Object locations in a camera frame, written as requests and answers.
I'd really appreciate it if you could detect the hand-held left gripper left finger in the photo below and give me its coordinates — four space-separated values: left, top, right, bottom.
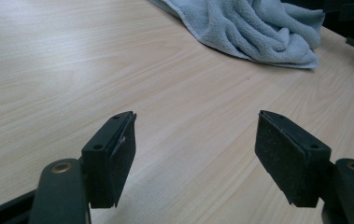
80 110 137 209

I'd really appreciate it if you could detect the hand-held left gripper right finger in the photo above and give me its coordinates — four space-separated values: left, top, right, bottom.
254 109 333 208

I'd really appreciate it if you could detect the light blue towel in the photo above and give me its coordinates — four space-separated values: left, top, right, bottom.
148 0 326 70

